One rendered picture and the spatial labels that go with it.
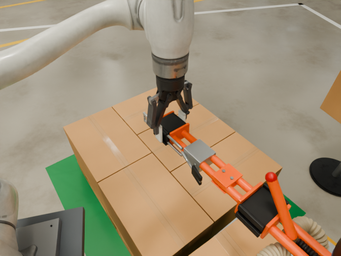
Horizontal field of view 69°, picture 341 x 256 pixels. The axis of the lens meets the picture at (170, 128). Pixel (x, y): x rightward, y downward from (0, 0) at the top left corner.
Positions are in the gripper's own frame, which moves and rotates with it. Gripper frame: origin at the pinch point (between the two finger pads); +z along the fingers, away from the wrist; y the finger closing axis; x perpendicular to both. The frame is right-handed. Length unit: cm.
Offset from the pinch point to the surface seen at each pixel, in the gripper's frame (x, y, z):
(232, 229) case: -27.4, 6.9, 33.0
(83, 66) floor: 276, 52, 128
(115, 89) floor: 200, 63, 128
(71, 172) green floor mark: 111, -28, 128
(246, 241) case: -33.2, 8.0, 33.0
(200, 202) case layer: 2, 22, 74
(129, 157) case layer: 54, 6, 73
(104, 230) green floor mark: 46, -27, 128
